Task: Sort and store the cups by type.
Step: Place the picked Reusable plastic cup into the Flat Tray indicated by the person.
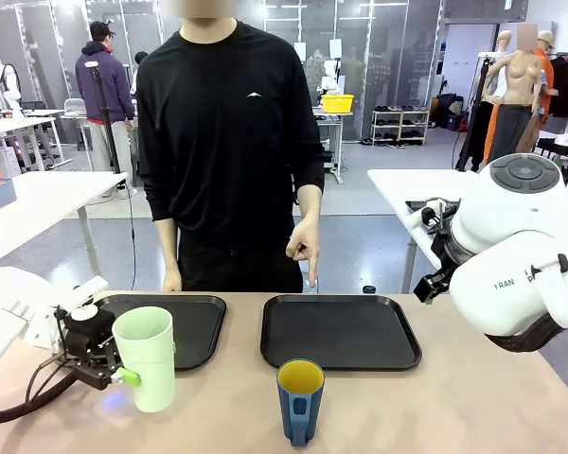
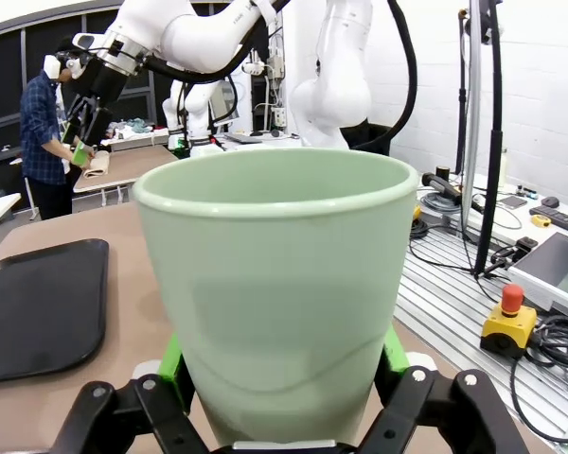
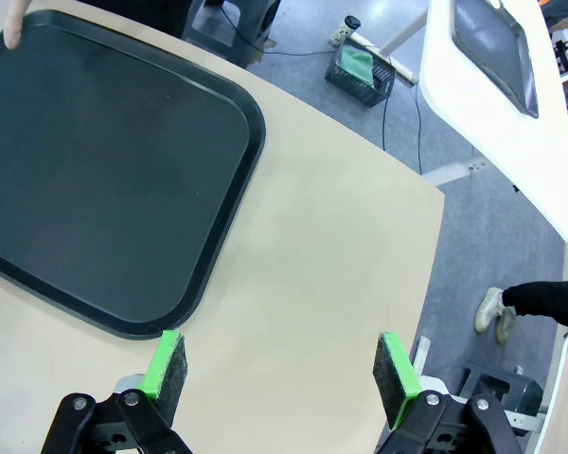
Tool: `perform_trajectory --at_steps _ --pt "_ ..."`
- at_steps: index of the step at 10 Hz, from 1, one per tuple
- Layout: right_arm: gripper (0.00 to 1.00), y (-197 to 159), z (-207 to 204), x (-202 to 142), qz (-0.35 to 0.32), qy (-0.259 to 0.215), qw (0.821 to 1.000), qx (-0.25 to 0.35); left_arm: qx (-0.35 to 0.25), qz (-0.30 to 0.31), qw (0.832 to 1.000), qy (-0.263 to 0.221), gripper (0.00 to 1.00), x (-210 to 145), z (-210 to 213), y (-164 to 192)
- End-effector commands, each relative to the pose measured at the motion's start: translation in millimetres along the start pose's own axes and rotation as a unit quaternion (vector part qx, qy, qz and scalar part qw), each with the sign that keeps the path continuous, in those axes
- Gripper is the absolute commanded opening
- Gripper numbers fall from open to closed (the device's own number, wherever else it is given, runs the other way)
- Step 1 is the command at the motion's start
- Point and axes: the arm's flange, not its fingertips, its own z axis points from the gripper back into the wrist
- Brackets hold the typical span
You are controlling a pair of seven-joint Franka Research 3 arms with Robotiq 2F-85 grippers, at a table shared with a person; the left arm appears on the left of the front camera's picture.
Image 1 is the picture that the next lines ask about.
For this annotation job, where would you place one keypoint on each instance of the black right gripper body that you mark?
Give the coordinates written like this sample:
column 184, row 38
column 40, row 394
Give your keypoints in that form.
column 447, row 260

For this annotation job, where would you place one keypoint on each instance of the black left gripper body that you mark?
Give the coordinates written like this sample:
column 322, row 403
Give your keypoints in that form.
column 90, row 338

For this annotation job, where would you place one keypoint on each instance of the light green plastic cup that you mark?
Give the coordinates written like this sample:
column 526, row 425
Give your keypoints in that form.
column 151, row 359

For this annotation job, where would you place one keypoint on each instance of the blue mug yellow inside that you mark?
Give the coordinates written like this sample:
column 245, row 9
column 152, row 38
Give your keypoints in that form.
column 286, row 406

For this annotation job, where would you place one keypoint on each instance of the person's left forearm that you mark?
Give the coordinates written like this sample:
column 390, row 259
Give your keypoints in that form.
column 310, row 205

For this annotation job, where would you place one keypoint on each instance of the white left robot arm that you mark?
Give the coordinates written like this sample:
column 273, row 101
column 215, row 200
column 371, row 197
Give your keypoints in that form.
column 9, row 293

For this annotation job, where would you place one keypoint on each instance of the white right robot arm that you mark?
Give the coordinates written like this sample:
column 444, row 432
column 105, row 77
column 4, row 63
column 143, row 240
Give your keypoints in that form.
column 516, row 213

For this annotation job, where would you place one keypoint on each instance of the person's right forearm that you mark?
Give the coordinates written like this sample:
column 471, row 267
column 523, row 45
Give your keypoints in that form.
column 166, row 246

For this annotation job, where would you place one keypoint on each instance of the person's right hand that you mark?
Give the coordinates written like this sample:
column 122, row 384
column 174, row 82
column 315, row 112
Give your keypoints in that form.
column 172, row 283

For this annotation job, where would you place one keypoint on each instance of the person's left hand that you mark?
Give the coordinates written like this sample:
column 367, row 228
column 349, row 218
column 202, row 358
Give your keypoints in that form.
column 307, row 241

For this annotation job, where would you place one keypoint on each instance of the black plastic serving tray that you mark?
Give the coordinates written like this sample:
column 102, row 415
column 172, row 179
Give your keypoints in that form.
column 341, row 331
column 199, row 331

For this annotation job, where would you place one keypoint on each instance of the black round cap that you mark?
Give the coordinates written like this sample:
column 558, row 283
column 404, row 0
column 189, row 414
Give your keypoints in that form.
column 369, row 289

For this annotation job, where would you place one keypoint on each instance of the large white work table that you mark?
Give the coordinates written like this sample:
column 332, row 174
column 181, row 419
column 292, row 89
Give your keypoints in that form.
column 407, row 184

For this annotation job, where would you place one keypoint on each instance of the black braided right arm sleeve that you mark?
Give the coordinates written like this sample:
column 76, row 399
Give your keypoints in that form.
column 525, row 343

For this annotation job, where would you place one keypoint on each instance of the black garment on stand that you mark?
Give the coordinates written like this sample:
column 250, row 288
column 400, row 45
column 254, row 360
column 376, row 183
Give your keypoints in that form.
column 475, row 127

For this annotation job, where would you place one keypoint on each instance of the white shoe rack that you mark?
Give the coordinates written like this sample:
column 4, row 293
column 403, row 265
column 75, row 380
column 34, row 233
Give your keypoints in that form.
column 400, row 127

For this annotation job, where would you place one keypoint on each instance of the white side table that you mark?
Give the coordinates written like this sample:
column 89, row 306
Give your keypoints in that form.
column 52, row 198

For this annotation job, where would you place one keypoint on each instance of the yellow plastic basket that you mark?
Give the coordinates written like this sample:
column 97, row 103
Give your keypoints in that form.
column 337, row 103

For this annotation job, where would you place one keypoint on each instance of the beige mannequin with dark trousers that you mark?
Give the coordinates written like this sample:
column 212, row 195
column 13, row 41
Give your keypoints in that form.
column 518, row 80

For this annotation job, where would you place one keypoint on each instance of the person in black clothes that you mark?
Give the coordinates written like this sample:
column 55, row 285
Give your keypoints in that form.
column 218, row 142

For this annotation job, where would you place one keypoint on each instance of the black tripod pole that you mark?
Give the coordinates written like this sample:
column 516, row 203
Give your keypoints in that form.
column 106, row 125

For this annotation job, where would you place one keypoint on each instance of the mannequin in orange clothes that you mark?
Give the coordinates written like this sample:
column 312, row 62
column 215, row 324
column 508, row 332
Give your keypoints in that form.
column 546, row 66

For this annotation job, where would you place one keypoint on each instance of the small white background robot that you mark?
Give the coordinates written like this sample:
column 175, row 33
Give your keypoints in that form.
column 331, row 71

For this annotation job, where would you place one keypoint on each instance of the white mannequin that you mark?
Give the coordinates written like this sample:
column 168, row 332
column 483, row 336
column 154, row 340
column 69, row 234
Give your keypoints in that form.
column 504, row 42

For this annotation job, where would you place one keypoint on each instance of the white background desk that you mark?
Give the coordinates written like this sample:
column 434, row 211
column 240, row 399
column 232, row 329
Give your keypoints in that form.
column 9, row 125

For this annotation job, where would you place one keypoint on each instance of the person in purple jacket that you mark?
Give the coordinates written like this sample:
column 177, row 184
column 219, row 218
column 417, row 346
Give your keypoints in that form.
column 99, row 85

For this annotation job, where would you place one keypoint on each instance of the white humanoid robot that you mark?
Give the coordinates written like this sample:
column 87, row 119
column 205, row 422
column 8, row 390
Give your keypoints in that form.
column 9, row 85

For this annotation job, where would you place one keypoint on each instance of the person in white top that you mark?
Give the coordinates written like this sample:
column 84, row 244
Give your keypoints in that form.
column 140, row 59

